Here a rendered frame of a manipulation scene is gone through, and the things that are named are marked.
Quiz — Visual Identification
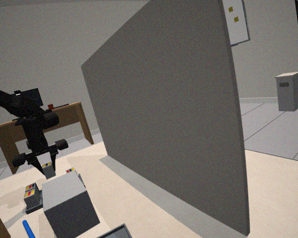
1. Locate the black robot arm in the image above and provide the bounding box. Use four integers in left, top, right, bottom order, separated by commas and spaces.
0, 90, 59, 136

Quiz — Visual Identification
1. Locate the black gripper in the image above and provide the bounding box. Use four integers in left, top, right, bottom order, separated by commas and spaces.
12, 132, 69, 175

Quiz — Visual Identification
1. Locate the blue cylinder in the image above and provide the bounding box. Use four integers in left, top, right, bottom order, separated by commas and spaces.
22, 220, 36, 238

